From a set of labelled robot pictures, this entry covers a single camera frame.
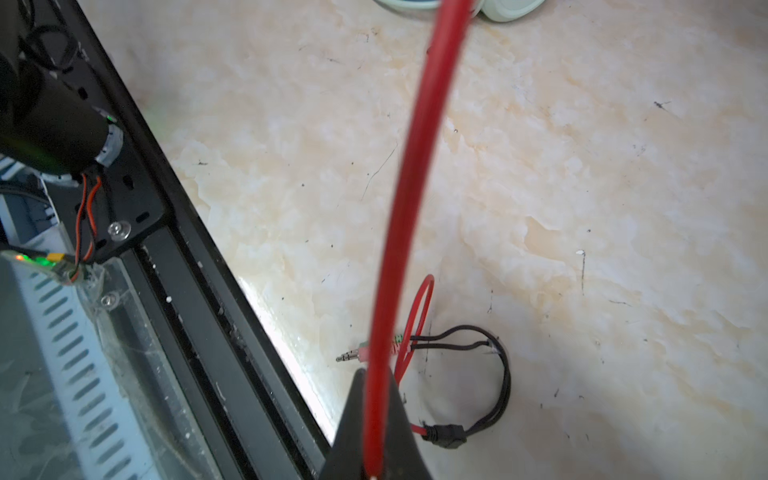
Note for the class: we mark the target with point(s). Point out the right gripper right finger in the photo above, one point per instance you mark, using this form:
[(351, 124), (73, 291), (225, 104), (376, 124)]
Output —
[(401, 458)]

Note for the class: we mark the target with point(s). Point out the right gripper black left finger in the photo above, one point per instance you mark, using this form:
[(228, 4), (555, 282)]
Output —
[(345, 458)]

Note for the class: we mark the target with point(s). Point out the mint green white headphones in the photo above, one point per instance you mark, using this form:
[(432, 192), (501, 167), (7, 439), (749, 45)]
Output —
[(499, 11)]

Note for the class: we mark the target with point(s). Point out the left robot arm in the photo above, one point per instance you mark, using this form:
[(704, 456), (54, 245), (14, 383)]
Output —
[(45, 123)]

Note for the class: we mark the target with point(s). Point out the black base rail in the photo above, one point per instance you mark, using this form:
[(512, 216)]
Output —
[(210, 393)]

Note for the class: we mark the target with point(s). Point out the white slotted cable duct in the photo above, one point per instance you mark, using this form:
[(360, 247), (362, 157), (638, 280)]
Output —
[(102, 425)]

